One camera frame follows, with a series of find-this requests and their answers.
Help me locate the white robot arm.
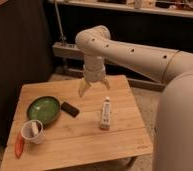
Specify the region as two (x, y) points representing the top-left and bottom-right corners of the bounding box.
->
(75, 25), (193, 171)

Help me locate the grey metal pole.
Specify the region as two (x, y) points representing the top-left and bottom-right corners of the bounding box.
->
(54, 0), (66, 46)

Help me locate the black rectangular block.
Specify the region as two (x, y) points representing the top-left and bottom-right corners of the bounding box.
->
(61, 102), (79, 117)

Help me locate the white paper cup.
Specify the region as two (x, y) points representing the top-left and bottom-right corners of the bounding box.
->
(21, 120), (44, 144)

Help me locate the white tube with cap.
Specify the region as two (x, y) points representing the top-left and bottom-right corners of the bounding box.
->
(100, 97), (111, 130)

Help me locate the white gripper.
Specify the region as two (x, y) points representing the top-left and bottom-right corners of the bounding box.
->
(78, 55), (110, 97)

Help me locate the white item inside cup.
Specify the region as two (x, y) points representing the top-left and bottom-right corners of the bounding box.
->
(31, 122), (39, 136)

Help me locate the wooden upper shelf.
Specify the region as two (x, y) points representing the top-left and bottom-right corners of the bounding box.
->
(47, 0), (193, 18)

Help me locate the green round bowl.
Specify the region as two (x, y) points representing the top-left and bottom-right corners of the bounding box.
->
(27, 96), (60, 125)

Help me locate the wooden low table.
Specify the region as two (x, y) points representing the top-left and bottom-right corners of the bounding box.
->
(0, 75), (153, 171)

